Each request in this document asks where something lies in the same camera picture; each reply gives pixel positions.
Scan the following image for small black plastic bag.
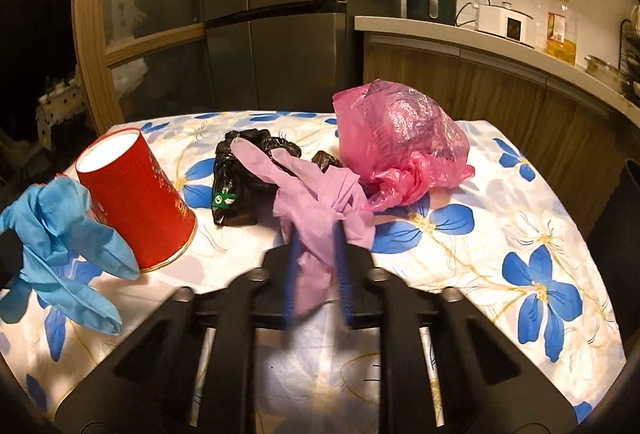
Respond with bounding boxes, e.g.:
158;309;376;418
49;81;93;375
210;128;357;227

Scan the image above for white rice cooker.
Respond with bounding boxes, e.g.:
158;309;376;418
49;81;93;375
475;3;536;47

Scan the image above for red paper cup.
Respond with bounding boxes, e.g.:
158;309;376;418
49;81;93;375
75;128;198;272

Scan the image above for blue rubber glove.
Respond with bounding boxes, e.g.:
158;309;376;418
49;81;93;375
1;175;140;336

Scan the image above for polka dot covered table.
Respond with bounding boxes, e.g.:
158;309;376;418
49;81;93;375
36;68;88;151

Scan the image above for wooden lower cabinets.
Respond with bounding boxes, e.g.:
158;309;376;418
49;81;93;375
363;33;639;236

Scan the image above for black round trash bin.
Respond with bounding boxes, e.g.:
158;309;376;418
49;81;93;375
587;160;640;344

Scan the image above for black dish rack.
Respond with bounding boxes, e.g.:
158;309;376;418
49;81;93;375
618;5;640;106

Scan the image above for steel pot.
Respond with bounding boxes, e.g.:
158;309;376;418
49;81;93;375
585;55;627;94

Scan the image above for grey steel refrigerator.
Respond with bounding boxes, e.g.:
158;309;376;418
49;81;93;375
198;0;404;112

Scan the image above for purple rubber glove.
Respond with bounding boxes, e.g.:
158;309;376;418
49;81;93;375
231;138;375;317

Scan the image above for pink plastic bag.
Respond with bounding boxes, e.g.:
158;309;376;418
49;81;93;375
332;79;475;213

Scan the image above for floral white blue tablecloth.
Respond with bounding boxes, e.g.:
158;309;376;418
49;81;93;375
0;109;627;434

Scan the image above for white kitchen countertop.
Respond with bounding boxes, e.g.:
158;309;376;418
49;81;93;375
355;16;639;126

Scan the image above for wooden glass sliding door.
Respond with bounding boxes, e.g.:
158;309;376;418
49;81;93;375
72;0;214;133

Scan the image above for cooking oil bottle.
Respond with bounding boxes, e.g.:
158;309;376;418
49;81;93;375
546;0;578;66

